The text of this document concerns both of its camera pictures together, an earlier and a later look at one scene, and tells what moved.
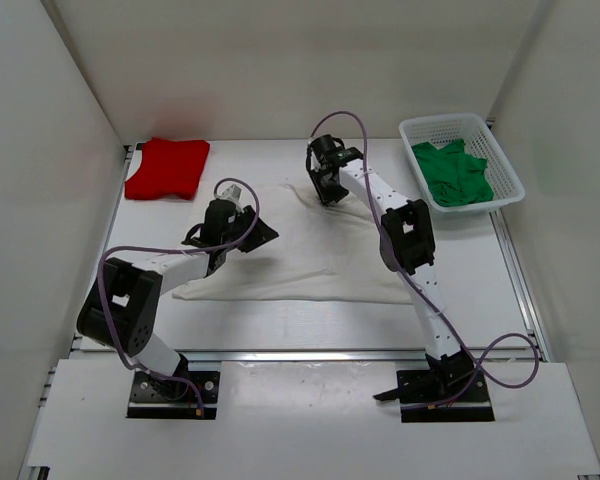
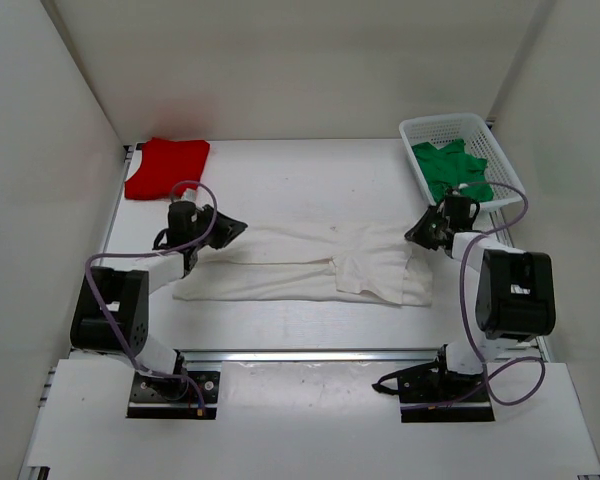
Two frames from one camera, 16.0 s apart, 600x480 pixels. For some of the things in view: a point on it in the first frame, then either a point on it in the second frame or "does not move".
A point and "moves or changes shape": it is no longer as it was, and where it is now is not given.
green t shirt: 454,177 does not move
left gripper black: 261,234 -> 226,230
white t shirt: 323,253 moves or changes shape
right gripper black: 330,195 -> 419,234
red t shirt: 169,167 does not move
